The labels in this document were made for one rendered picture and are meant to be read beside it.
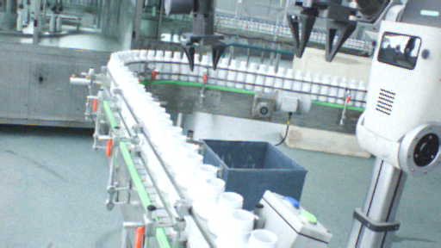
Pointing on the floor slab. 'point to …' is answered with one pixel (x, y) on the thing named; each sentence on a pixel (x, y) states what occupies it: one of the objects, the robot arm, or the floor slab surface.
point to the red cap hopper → (266, 20)
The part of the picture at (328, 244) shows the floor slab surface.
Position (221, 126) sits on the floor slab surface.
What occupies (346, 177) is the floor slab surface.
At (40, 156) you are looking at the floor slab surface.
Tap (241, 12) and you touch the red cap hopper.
